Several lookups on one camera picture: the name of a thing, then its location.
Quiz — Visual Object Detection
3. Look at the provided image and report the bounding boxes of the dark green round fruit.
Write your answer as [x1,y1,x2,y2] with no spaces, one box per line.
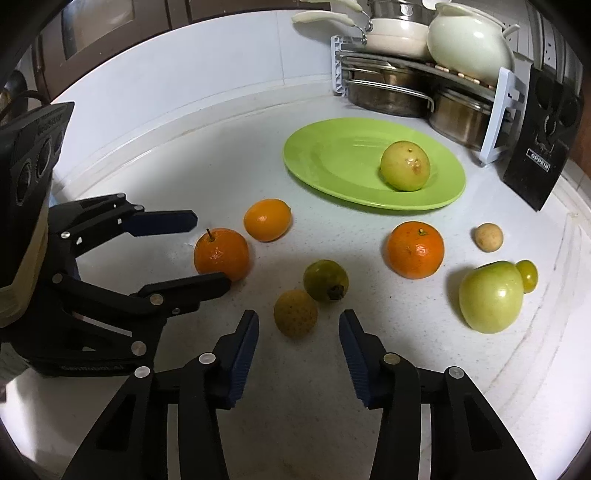
[303,259,350,304]

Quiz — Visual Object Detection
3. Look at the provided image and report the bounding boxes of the small green round fruit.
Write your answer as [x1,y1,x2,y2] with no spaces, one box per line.
[516,259,539,294]

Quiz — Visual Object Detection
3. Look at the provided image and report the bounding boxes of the brown cabinet door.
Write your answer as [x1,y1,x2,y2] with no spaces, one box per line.
[32,0,171,88]

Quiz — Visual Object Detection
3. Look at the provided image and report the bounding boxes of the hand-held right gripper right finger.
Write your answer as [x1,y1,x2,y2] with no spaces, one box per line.
[338,310,539,480]

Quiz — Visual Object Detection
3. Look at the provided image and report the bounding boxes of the orange with stem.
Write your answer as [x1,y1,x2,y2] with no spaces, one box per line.
[193,227,250,283]

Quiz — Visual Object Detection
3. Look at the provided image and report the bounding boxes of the wooden bead trivet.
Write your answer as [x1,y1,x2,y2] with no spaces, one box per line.
[433,62,497,89]

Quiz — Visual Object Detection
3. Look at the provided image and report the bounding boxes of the cream frying pan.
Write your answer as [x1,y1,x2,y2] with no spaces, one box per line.
[292,10,432,61]

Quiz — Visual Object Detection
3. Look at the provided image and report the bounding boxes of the steel pot with lid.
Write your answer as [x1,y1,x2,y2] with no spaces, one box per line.
[368,0,437,23]

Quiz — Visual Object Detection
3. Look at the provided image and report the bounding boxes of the small smooth orange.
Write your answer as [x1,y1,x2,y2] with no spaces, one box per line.
[243,198,293,243]

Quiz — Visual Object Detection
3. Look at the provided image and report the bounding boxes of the yellow spotted guava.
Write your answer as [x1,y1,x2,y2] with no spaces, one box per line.
[380,141,431,191]

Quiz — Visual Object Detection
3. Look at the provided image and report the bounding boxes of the black knife block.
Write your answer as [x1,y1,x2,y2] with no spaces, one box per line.
[502,65,583,212]

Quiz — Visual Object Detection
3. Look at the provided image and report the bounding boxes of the large orange mandarin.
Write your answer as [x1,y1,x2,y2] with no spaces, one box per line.
[386,221,445,280]

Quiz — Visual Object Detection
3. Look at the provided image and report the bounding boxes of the small steel pot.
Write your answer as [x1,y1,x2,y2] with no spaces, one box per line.
[429,88,509,151]

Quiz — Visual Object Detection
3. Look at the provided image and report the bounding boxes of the small tan round fruit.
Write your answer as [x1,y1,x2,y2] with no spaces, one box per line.
[472,223,504,253]

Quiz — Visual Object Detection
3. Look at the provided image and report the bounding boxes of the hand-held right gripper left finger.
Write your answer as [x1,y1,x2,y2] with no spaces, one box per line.
[62,310,260,480]

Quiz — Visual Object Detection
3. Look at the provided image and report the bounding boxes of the brown round longan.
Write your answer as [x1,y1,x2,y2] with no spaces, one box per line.
[273,290,318,339]

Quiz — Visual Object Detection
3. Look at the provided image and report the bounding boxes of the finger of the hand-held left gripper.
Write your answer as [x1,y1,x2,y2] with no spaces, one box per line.
[48,194,199,258]
[51,271,232,325]

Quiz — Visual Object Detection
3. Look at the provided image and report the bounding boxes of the white metal pot rack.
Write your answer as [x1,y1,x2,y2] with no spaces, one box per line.
[330,36,527,166]

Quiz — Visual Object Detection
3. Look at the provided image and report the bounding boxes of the light green apple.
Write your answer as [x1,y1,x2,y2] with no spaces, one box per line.
[458,261,525,334]

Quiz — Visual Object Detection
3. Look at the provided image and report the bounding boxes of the green oval plate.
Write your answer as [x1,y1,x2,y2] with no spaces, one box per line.
[283,118,467,212]

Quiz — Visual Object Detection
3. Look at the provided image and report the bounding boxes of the white ceramic pot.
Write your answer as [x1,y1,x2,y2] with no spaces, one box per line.
[426,2,520,83]

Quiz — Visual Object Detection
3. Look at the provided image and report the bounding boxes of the wide steel pot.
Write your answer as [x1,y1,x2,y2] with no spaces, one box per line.
[346,65,435,117]

